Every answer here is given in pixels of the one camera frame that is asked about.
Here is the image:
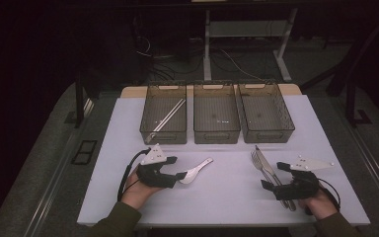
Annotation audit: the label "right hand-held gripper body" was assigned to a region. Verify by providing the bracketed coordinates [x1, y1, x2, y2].
[273, 155, 335, 201]

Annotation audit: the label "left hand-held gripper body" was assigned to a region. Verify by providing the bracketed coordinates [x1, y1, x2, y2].
[136, 143, 179, 190]

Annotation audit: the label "white ceramic spoon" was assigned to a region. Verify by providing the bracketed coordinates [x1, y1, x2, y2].
[179, 157, 214, 186]

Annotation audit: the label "silver metal knife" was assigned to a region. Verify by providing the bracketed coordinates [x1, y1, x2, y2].
[255, 144, 297, 211]

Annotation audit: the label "silver metal fork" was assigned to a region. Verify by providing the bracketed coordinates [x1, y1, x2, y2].
[250, 150, 290, 210]

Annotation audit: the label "white chopstick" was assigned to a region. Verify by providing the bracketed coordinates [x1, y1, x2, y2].
[148, 99, 188, 141]
[144, 98, 184, 143]

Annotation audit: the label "smoky clear plastic bin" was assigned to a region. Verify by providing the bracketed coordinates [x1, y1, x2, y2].
[237, 81, 296, 144]
[192, 82, 241, 145]
[139, 83, 189, 145]

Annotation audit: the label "person's left hand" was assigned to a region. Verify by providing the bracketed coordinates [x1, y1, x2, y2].
[121, 171, 162, 210]

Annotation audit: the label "person's right hand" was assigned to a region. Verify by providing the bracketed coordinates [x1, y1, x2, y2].
[298, 189, 340, 221]

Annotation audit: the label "white table cover sheet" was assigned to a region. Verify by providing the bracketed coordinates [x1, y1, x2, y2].
[77, 94, 371, 228]

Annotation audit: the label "black metal stand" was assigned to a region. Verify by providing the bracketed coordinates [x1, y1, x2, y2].
[344, 78, 373, 127]

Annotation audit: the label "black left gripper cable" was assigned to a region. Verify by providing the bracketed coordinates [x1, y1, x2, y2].
[116, 147, 152, 202]

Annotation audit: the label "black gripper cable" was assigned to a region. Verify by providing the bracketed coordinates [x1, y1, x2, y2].
[116, 147, 152, 202]
[319, 177, 341, 211]

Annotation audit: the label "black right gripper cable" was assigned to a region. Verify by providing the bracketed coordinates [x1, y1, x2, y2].
[319, 177, 341, 211]

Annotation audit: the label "black floor cables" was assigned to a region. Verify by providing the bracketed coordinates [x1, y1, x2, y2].
[132, 16, 208, 83]

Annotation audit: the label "white floor cable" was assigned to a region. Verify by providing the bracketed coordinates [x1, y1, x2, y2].
[220, 48, 265, 82]

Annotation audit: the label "white metal desk frame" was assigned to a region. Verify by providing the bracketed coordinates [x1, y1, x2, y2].
[202, 8, 299, 83]

